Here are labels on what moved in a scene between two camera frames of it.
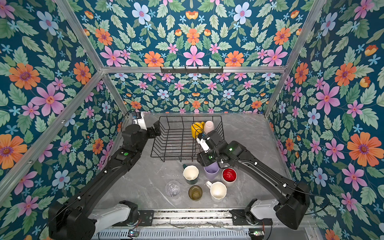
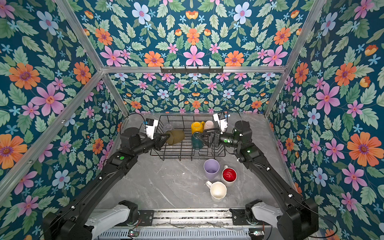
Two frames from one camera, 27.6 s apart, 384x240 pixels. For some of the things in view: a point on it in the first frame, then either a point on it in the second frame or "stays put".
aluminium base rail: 199,224 stays put
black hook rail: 192,71 stays put
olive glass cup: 195,192 → 176,136
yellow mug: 197,128 stays put
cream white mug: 218,190 stays put
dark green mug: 190,173 → 197,142
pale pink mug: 209,126 stays put
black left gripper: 152,134 → 158,141
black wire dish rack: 176,139 stays put
